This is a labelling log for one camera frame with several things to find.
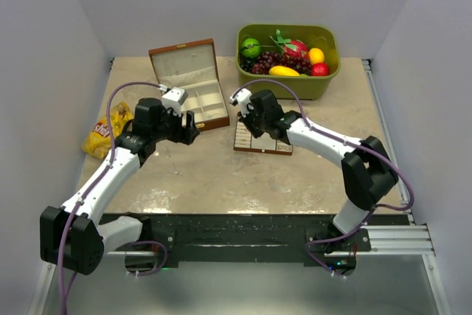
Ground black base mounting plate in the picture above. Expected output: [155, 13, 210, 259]
[118, 214, 371, 275]

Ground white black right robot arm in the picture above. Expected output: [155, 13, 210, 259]
[229, 89, 398, 251]

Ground purple toy grapes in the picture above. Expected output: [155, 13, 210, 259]
[239, 52, 312, 75]

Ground brown jewelry box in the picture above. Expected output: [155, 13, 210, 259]
[148, 38, 230, 131]

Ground pink toy dragon fruit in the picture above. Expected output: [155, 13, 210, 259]
[270, 30, 309, 59]

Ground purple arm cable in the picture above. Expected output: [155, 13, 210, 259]
[229, 79, 415, 280]
[55, 81, 170, 315]

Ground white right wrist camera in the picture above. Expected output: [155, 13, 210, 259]
[229, 89, 252, 117]

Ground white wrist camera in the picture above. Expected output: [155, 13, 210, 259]
[161, 87, 188, 117]
[229, 89, 252, 117]

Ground brown ring earring tray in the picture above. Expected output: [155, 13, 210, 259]
[233, 120, 293, 156]

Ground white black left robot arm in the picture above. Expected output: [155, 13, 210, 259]
[40, 89, 199, 275]

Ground green plastic fruit bin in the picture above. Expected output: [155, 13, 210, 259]
[236, 24, 340, 100]

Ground green toy melon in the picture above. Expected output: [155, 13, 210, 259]
[240, 38, 261, 58]

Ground yellow toy mango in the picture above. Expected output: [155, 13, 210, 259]
[268, 66, 300, 77]

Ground aluminium frame rail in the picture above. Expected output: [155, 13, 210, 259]
[47, 58, 437, 257]

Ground silver chain necklace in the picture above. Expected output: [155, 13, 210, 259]
[164, 145, 183, 177]

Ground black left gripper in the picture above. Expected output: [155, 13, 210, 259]
[152, 103, 199, 145]

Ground yellow potato chips bag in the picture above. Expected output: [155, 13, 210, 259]
[81, 102, 133, 159]

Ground red toy apple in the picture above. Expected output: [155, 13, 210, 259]
[310, 63, 330, 77]

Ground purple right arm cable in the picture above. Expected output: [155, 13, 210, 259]
[229, 79, 415, 280]

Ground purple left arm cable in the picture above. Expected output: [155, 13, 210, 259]
[55, 81, 170, 315]

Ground yellow orange toy lemon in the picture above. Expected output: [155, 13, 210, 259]
[308, 47, 325, 65]

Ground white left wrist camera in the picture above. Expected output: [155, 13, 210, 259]
[161, 87, 188, 117]

